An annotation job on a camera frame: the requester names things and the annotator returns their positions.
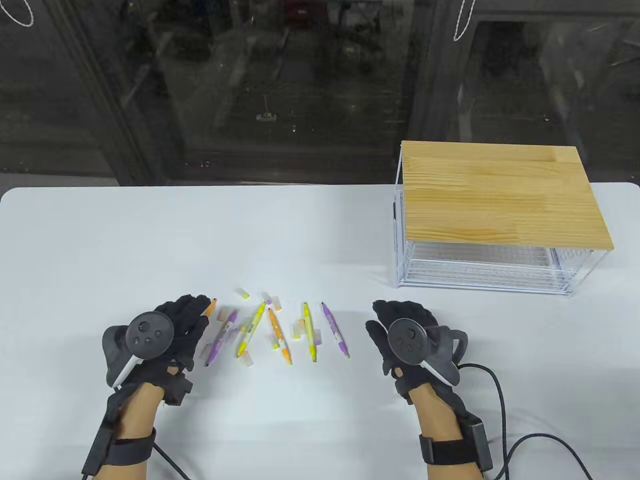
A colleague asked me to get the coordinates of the person's left hand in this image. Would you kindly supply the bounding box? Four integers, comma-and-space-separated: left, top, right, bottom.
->
107, 294, 213, 407

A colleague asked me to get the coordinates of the person's right hand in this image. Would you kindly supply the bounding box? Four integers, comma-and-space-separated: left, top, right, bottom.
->
365, 300, 468, 412

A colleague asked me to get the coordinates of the purple double-ended highlighter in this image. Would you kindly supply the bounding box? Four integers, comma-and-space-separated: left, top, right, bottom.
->
204, 310, 239, 367
320, 301, 351, 359

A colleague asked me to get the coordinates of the yellow double-ended highlighter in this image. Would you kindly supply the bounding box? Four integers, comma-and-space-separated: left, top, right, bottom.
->
302, 301, 319, 364
236, 301, 267, 359

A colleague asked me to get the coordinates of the group of clear highlighter caps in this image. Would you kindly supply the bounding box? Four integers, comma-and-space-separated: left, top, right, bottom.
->
200, 287, 323, 371

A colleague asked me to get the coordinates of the white wire basket drawer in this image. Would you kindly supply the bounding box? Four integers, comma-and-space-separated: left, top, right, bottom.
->
400, 240, 608, 296

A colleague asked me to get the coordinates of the person's right forearm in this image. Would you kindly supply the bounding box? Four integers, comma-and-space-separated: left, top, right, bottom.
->
410, 386, 496, 480

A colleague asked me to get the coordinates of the person's left forearm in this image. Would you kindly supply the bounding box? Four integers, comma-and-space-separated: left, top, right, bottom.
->
95, 382, 167, 480

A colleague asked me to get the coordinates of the black right hand controller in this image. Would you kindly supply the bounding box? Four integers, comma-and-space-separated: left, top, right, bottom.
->
387, 318, 469, 386

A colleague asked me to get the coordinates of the black hand controller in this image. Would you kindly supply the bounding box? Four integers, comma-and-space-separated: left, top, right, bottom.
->
387, 318, 469, 386
102, 311, 175, 388

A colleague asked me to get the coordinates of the black left hand controller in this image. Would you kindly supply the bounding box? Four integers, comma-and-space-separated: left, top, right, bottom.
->
102, 311, 175, 388

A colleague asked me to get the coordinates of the black right wrist sensor box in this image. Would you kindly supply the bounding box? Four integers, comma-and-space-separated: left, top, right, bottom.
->
465, 417, 494, 473

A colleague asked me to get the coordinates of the black wrist sensor box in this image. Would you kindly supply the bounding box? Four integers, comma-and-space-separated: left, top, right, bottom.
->
82, 430, 114, 476
465, 417, 494, 473

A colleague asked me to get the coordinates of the black left wrist sensor box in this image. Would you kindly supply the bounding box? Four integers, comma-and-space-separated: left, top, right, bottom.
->
82, 430, 114, 476

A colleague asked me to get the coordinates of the dark window mullion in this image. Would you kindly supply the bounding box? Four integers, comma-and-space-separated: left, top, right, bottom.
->
47, 0, 161, 187
407, 0, 481, 143

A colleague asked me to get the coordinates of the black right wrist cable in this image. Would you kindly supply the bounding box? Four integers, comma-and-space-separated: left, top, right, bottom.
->
457, 362, 596, 480

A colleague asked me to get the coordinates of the black left wrist strap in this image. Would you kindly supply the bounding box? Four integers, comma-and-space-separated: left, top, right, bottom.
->
112, 427, 157, 468

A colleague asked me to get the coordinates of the black wrist strap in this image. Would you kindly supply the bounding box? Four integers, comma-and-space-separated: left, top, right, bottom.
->
112, 427, 157, 468
419, 435, 481, 468

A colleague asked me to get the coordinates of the wooden-topped white wire rack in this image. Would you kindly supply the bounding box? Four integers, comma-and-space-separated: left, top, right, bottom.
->
393, 141, 615, 297

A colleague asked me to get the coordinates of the black right wrist strap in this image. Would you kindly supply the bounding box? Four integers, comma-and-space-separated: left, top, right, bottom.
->
419, 435, 481, 468

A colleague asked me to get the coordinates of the white blind cord loop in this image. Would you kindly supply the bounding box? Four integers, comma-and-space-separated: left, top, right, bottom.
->
0, 0, 35, 28
453, 0, 480, 42

